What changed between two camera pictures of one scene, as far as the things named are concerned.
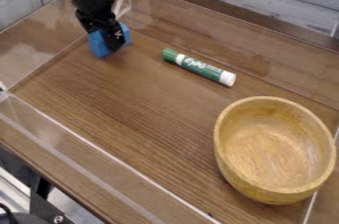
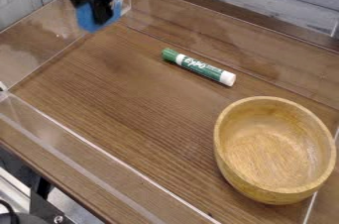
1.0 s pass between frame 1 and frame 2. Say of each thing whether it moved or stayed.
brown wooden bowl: stayed
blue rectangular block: moved
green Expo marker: stayed
